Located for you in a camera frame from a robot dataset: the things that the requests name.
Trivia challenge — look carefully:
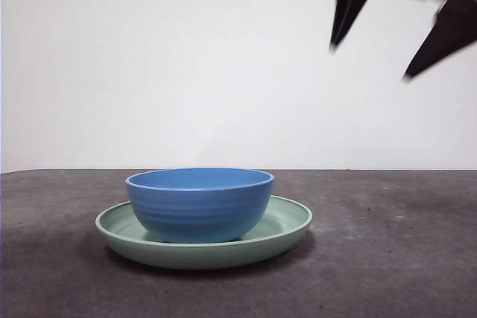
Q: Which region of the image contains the blue ribbed bowl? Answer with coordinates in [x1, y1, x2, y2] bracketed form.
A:
[124, 167, 276, 244]

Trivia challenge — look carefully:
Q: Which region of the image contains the green round plate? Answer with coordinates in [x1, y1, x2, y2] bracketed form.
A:
[95, 194, 313, 270]

